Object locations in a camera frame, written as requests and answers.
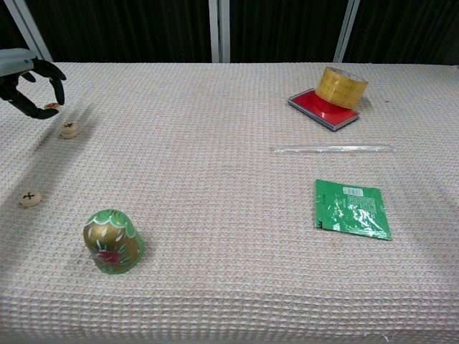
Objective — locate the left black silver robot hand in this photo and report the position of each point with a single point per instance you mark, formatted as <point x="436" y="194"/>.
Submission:
<point x="14" y="61"/>

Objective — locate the green gold painted doll half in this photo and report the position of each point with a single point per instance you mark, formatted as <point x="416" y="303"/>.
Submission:
<point x="111" y="243"/>

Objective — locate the beige waffle tablecloth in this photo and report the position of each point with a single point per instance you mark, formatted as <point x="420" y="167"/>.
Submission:
<point x="215" y="179"/>

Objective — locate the yellow packing tape roll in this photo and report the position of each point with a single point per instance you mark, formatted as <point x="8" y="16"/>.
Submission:
<point x="340" y="89"/>

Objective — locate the red ink pad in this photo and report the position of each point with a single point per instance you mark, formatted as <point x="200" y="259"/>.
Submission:
<point x="337" y="118"/>

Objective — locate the clear wrapped straw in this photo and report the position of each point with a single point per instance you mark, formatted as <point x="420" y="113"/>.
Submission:
<point x="333" y="148"/>

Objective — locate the green foil packet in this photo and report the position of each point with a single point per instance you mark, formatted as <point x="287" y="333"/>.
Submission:
<point x="351" y="211"/>

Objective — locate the white partition post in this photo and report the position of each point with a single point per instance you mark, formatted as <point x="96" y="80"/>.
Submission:
<point x="346" y="30"/>
<point x="214" y="30"/>
<point x="32" y="30"/>

